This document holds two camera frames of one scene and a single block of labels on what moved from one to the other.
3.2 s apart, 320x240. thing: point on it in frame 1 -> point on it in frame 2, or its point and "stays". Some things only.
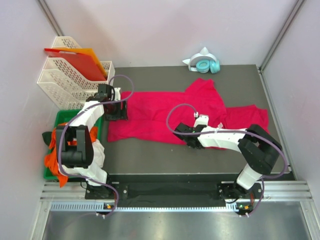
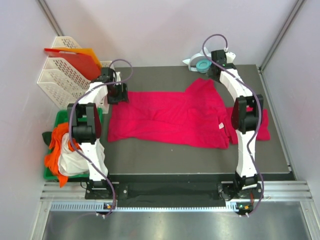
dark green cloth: x=47 y=137 stays
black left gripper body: x=115 y=113 -> x=116 y=95
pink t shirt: x=153 y=116 stays
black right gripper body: x=199 y=147 -> x=209 y=72
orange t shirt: x=51 y=158 stays
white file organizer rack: x=67 y=86 stays
